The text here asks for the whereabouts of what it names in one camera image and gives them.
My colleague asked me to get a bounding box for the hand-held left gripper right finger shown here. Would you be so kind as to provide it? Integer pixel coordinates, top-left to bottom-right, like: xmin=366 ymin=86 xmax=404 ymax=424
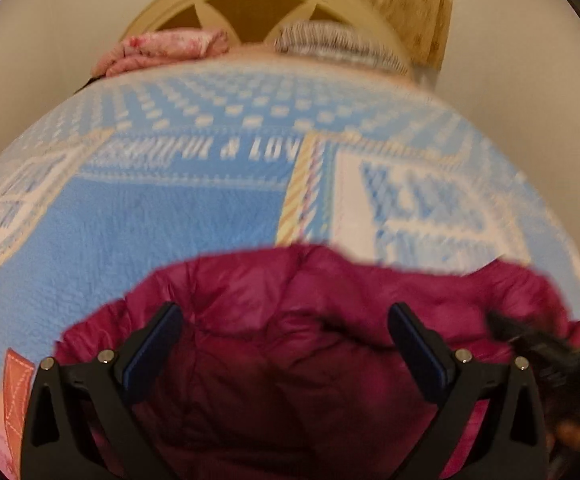
xmin=388 ymin=302 xmax=551 ymax=480

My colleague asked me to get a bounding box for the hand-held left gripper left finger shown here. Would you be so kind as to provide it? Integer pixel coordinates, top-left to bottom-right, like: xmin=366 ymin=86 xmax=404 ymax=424
xmin=20 ymin=302 xmax=184 ymax=480

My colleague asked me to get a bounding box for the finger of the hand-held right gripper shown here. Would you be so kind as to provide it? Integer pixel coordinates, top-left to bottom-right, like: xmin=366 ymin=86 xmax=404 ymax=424
xmin=484 ymin=310 xmax=580 ymax=361

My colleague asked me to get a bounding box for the magenta puffer jacket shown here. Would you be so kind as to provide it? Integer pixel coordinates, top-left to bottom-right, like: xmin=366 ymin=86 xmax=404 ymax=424
xmin=52 ymin=242 xmax=580 ymax=480

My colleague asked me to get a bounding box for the blue and pink printed blanket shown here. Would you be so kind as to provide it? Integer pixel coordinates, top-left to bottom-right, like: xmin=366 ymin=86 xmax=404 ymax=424
xmin=0 ymin=52 xmax=580 ymax=480

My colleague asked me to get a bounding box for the pink floral folded quilt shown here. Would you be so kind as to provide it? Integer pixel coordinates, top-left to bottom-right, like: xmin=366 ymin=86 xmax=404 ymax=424
xmin=92 ymin=29 xmax=231 ymax=78

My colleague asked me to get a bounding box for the peach bed sheet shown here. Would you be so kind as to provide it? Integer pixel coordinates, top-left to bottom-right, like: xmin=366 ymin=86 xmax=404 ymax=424
xmin=220 ymin=45 xmax=291 ymax=63

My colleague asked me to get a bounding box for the striped pillow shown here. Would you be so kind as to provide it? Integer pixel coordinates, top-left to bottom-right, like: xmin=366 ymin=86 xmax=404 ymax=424
xmin=274 ymin=20 xmax=415 ymax=81

